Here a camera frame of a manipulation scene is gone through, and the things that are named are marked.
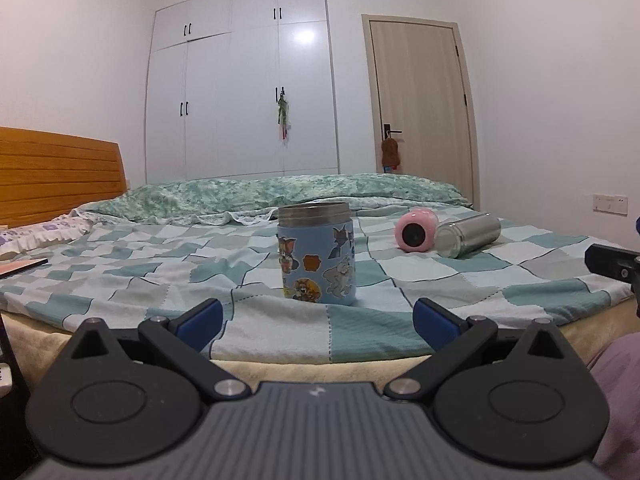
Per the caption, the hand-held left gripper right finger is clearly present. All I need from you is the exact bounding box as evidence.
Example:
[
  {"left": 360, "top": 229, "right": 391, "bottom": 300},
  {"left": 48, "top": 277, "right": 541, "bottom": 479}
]
[{"left": 384, "top": 297, "right": 577, "bottom": 402}]

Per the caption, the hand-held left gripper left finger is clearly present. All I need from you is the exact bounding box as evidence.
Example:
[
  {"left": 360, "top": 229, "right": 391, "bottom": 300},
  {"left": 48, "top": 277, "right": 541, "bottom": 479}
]
[{"left": 62, "top": 297, "right": 252, "bottom": 402}]

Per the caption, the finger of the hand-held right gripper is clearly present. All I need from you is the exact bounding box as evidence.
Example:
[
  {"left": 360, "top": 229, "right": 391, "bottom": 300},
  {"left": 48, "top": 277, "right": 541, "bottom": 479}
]
[{"left": 584, "top": 242, "right": 640, "bottom": 281}]

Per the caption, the blue cartoon sticker cup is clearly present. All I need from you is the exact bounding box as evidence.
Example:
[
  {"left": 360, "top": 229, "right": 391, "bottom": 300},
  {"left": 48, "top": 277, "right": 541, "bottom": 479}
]
[{"left": 277, "top": 201, "right": 357, "bottom": 306}]

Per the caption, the pink round cup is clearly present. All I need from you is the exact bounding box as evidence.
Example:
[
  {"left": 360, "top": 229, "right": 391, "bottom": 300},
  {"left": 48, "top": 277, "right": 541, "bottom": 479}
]
[{"left": 394, "top": 209, "right": 440, "bottom": 251}]

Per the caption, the stainless steel cup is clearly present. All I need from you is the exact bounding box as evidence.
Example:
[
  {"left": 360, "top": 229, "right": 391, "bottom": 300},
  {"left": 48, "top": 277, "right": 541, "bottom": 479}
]
[{"left": 433, "top": 212, "right": 502, "bottom": 259}]

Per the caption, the checked green white blanket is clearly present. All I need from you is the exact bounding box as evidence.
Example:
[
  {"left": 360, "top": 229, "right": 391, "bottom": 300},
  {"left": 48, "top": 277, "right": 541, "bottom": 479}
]
[{"left": 0, "top": 208, "right": 635, "bottom": 364}]

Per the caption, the person's purple trouser leg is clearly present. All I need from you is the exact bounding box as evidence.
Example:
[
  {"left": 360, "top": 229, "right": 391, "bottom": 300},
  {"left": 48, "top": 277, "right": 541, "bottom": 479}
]
[{"left": 587, "top": 332, "right": 640, "bottom": 480}]

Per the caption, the green patterned quilt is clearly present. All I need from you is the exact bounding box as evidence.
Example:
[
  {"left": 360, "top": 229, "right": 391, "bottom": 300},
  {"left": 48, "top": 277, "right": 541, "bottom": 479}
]
[{"left": 82, "top": 172, "right": 474, "bottom": 226}]

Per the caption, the beige bed sheet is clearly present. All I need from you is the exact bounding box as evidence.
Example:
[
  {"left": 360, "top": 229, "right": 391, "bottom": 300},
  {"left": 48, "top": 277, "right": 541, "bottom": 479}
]
[{"left": 0, "top": 290, "right": 640, "bottom": 377}]

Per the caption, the brown plush pendant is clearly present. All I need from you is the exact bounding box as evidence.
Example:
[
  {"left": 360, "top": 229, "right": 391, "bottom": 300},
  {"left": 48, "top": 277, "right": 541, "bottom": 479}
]
[{"left": 380, "top": 137, "right": 402, "bottom": 174}]

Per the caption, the floral pillow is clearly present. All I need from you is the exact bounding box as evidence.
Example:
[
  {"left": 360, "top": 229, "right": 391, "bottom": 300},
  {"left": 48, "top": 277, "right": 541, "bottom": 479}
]
[{"left": 0, "top": 212, "right": 94, "bottom": 261}]

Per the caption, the wooden headboard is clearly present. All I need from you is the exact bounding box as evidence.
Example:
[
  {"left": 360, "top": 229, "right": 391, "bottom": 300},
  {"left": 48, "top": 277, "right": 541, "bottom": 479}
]
[{"left": 0, "top": 126, "right": 126, "bottom": 230}]

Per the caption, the dark object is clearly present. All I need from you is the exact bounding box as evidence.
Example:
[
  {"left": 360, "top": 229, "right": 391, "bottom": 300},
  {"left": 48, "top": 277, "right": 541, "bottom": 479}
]
[{"left": 0, "top": 316, "right": 34, "bottom": 478}]

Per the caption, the beige door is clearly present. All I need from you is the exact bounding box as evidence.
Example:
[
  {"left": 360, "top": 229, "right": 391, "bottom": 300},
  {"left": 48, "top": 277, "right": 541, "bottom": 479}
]
[{"left": 361, "top": 14, "right": 481, "bottom": 210}]

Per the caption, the green hanging ornament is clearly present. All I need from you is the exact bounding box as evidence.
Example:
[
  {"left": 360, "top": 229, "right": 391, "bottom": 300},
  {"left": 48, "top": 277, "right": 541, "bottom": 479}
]
[{"left": 276, "top": 87, "right": 292, "bottom": 144}]

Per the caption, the white wardrobe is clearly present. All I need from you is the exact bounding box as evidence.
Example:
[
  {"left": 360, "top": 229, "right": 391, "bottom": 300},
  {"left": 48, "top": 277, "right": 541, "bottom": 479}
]
[{"left": 144, "top": 0, "right": 340, "bottom": 185}]

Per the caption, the white wall socket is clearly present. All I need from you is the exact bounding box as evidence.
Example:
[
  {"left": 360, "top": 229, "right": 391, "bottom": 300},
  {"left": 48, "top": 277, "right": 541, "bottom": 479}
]
[{"left": 592, "top": 193, "right": 629, "bottom": 217}]

